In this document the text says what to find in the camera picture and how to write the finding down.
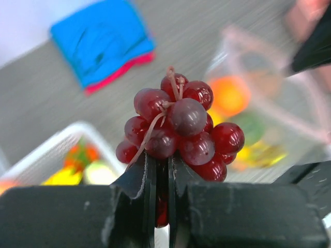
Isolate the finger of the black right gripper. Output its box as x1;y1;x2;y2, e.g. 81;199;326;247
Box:
290;10;330;73

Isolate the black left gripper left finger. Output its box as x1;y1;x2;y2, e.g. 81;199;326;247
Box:
1;154;157;247

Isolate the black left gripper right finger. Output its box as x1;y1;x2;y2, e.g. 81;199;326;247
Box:
168;156;329;247

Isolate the clear pink-dotted zip bag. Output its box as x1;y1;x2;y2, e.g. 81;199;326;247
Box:
205;26;330;182

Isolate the yellow banana bunch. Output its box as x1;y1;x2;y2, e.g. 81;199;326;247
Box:
41;167;83;185
231;143;288;171

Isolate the orange fruit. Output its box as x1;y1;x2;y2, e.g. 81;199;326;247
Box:
208;75;251;117

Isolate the dark red grape bunch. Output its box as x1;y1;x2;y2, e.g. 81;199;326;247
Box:
115;67;245;228

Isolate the pink compartment organizer box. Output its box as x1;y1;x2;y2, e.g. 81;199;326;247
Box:
285;1;330;44

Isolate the white green radish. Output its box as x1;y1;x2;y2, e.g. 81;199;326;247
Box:
83;160;118;185

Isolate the small red persimmon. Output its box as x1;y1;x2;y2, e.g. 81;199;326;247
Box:
64;138;100;171

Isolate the white fruit basket tray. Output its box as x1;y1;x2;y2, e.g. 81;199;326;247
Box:
1;121;125;185

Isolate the peach fruit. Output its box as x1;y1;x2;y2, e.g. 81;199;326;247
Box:
0;180;20;195

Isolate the folded red cloth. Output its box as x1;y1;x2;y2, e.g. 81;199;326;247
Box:
85;51;156;95

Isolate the folded blue cloth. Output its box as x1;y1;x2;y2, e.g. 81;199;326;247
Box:
50;1;155;90

